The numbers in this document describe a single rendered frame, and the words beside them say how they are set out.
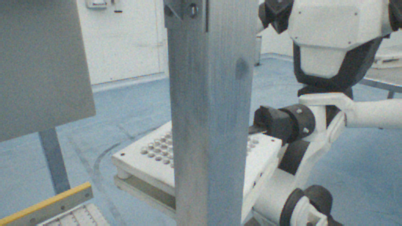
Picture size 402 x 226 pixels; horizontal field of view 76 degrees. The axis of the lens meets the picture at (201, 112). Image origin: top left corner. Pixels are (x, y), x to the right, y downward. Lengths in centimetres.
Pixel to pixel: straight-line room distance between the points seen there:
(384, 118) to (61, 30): 68
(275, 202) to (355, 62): 50
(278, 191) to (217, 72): 75
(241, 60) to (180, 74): 6
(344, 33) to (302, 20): 13
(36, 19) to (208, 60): 28
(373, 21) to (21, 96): 84
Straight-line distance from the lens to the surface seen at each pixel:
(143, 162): 48
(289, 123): 63
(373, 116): 74
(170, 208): 46
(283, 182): 94
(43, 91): 44
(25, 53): 43
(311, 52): 94
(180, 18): 22
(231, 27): 22
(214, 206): 29
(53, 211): 61
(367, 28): 89
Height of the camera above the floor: 122
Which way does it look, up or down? 23 degrees down
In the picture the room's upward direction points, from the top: straight up
